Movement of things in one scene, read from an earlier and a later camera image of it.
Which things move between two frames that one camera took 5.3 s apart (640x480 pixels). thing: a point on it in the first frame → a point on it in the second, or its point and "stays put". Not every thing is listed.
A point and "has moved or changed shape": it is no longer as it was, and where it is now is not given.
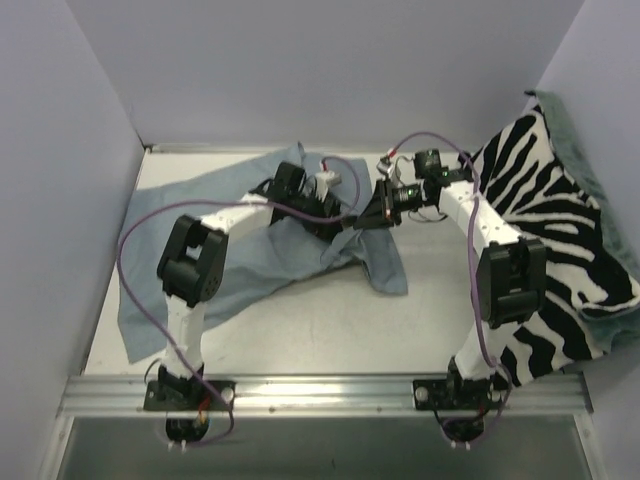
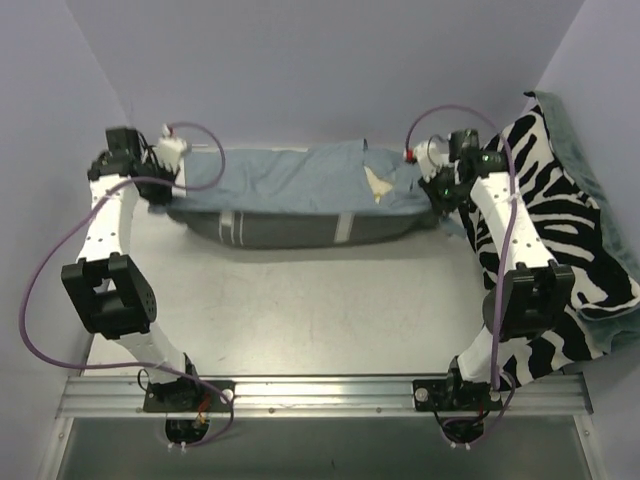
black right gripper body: [388, 201] → [433, 187]
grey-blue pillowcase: [313, 205] has moved or changed shape
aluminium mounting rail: [562, 396] stays put
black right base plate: [455, 393] stays put
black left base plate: [187, 395] stays put
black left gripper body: [327, 220] → [159, 185]
